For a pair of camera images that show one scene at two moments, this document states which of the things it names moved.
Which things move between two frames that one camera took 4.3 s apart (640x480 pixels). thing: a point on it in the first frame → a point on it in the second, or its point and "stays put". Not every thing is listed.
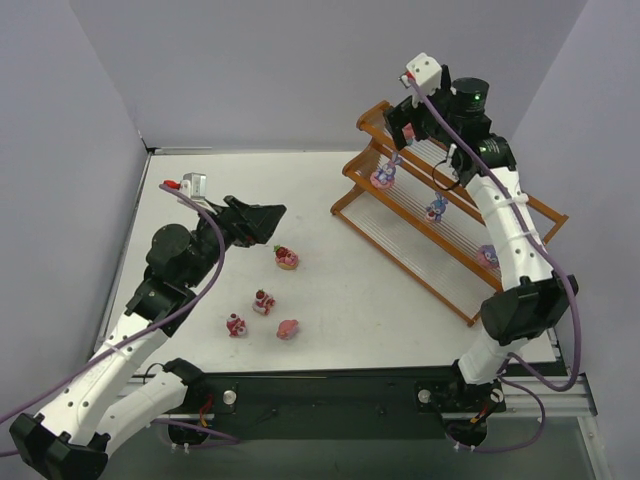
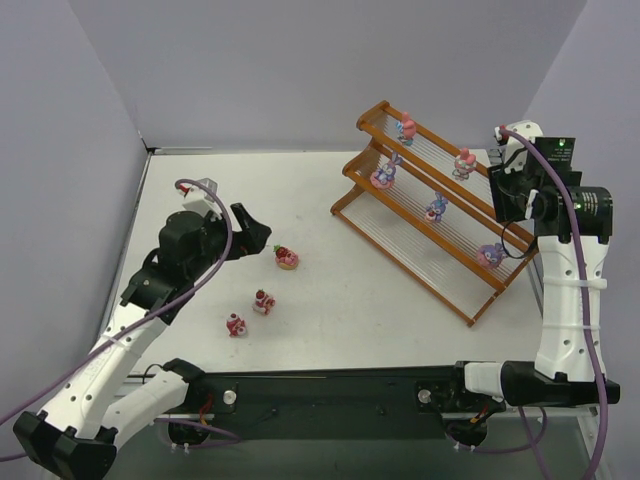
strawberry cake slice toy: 263,302 stays put
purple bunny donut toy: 487,256 stays put
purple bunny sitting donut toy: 384,176 stays put
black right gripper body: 406,116 → 507,198
